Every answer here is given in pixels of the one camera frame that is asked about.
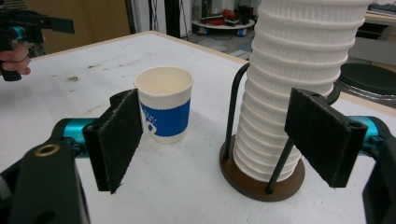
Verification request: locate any black round stool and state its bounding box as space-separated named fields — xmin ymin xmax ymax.
xmin=335 ymin=62 xmax=396 ymax=103

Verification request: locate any brown wooden board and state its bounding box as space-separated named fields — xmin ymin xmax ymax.
xmin=25 ymin=0 xmax=132 ymax=55

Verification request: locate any red cable bundle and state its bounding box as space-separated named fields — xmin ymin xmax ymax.
xmin=205 ymin=8 xmax=239 ymax=26

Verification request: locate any black metal column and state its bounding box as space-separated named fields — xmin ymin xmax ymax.
xmin=163 ymin=0 xmax=182 ymax=38

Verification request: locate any round white table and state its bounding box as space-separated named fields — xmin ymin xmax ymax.
xmin=191 ymin=18 xmax=257 ymax=35

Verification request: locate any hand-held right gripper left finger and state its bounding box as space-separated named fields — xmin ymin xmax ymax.
xmin=62 ymin=88 xmax=145 ymax=195

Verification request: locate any black rod cup holder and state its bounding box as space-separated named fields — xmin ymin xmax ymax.
xmin=219 ymin=62 xmax=342 ymax=203

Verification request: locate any stack of white ribbed cups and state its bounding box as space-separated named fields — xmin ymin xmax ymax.
xmin=232 ymin=0 xmax=372 ymax=183

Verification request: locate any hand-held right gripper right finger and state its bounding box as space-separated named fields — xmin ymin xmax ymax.
xmin=284 ymin=87 xmax=381 ymax=189

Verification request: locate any white cup with blue label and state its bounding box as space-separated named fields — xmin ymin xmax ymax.
xmin=133 ymin=65 xmax=195 ymax=145

